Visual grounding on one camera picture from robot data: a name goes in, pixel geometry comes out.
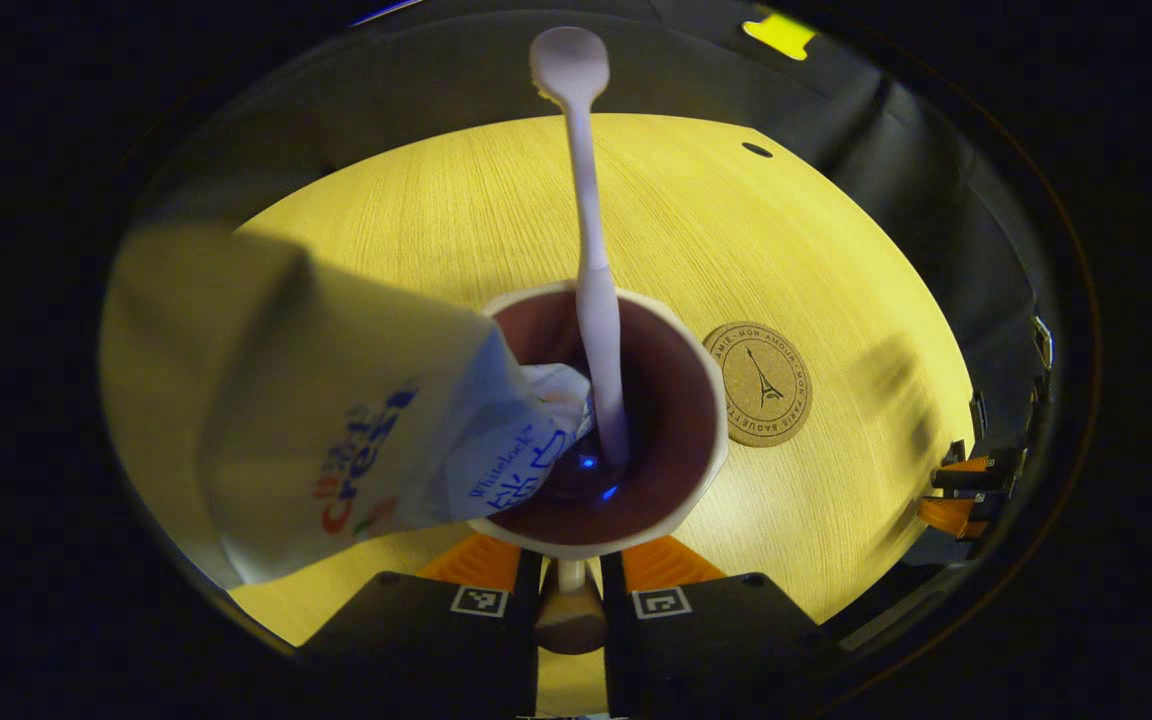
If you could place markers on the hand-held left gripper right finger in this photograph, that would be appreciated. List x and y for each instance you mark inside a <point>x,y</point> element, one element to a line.
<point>716,640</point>

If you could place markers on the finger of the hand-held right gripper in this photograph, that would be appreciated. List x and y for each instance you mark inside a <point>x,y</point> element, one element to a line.
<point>956,515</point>
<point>981,474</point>

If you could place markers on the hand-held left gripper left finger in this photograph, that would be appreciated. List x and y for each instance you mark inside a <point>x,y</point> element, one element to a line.
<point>436,640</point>

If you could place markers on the round cork coaster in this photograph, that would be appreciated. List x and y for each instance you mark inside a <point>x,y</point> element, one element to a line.
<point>761,385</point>

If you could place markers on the white toothpaste tube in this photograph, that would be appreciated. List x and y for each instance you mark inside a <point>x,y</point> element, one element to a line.
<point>316,380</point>

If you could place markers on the white toothbrush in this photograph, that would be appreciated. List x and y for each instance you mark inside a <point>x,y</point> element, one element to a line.
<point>591,220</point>

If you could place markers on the wooden desktop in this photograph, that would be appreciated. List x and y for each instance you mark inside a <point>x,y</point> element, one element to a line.
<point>736,230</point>

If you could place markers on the black round desk grommet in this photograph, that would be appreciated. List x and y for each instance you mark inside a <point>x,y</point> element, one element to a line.
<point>757,150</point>

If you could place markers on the black backdrop cloth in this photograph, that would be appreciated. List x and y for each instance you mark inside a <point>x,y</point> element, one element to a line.
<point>436,80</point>

